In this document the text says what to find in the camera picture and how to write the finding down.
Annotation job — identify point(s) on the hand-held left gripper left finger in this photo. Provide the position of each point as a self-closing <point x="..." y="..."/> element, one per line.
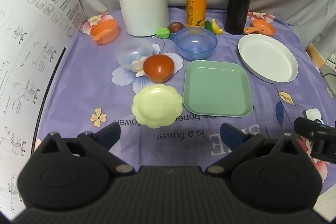
<point x="110" y="134"/>

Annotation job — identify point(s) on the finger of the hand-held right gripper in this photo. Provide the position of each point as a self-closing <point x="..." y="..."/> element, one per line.
<point x="305" y="128"/>

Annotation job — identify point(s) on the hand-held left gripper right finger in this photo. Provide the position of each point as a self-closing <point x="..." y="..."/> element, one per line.
<point x="232" y="134"/>

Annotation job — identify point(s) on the green square plate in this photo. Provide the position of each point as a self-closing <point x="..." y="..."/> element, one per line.
<point x="216" y="87"/>

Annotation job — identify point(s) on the yellow flower-shaped plate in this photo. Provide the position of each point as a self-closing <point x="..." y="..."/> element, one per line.
<point x="156" y="106"/>

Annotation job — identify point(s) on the white oval plate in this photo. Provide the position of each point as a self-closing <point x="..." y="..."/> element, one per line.
<point x="266" y="57"/>

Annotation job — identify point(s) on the blue transparent bowl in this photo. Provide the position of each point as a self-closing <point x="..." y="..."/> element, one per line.
<point x="195" y="43"/>

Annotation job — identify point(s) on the white pocket device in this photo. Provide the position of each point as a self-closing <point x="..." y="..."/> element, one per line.
<point x="312" y="112"/>

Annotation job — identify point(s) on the purple floral blanket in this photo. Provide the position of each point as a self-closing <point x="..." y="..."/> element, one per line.
<point x="92" y="93"/>

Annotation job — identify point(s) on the wooden board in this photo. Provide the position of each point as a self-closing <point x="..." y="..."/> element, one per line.
<point x="315" y="58"/>

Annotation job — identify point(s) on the red-orange plastic bowl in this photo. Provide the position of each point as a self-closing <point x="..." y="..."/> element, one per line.
<point x="158" y="68"/>

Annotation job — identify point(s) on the clear plastic bowl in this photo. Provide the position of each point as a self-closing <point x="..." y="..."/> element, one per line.
<point x="131" y="52"/>

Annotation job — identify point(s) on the small orange toy pot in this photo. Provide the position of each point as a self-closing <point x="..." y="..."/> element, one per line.
<point x="105" y="32"/>

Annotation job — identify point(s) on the yellow toy banana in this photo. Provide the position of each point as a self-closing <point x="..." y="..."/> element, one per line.
<point x="216" y="28"/>

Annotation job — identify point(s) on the orange toy pan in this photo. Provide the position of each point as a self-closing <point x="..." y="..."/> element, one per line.
<point x="262" y="28"/>

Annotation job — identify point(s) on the green toy pepper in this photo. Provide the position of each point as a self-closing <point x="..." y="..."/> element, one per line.
<point x="208" y="25"/>

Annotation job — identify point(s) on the white instruction sheet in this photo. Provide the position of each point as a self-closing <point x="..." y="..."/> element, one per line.
<point x="26" y="56"/>

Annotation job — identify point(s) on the green toy lime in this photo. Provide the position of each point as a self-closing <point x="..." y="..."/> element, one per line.
<point x="163" y="32"/>

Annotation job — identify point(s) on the brown toy fruit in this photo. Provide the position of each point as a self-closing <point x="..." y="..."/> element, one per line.
<point x="176" y="27"/>

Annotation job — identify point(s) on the grey star-trimmed bedding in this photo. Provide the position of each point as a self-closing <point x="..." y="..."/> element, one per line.
<point x="275" y="3"/>

